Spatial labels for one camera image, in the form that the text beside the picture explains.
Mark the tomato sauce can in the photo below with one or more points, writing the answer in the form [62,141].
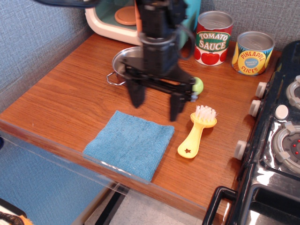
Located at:
[213,34]

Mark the toy microwave oven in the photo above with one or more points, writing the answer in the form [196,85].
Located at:
[101,20]

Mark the blue folded cloth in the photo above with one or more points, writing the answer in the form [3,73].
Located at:
[130,145]

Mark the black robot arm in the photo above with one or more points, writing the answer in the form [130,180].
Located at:
[161,20]

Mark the black toy stove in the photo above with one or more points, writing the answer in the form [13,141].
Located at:
[268,191]

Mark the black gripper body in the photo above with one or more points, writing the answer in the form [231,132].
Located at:
[158,69]

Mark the pineapple slices can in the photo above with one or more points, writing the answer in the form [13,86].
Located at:
[252,52]

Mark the green toy pear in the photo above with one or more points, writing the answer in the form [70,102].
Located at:
[198,86]

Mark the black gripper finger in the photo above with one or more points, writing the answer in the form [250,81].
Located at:
[177,102]
[136,92]

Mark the yellow dish brush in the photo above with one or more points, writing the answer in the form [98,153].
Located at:
[203,117]

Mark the orange object bottom left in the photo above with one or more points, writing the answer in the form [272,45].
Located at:
[9,219]

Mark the small steel pan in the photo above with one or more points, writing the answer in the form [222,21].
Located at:
[119,67]

